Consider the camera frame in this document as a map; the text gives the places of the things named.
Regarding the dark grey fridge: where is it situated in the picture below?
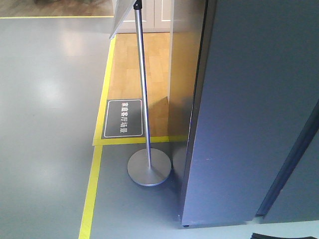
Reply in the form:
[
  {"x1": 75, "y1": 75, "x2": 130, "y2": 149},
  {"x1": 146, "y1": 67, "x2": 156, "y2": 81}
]
[{"x1": 181, "y1": 0, "x2": 319, "y2": 225}]

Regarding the silver sign stand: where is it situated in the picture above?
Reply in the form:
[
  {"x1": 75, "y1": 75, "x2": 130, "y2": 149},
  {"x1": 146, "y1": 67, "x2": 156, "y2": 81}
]
[{"x1": 109, "y1": 0, "x2": 171, "y2": 187}]

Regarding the black floor label sign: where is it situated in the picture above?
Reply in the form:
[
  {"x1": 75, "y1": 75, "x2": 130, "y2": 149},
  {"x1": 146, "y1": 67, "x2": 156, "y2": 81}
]
[{"x1": 102, "y1": 99, "x2": 144, "y2": 139}]

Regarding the white cabinet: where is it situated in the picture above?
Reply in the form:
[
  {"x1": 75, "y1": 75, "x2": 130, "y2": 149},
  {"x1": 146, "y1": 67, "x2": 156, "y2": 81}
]
[{"x1": 118, "y1": 0, "x2": 173, "y2": 33}]

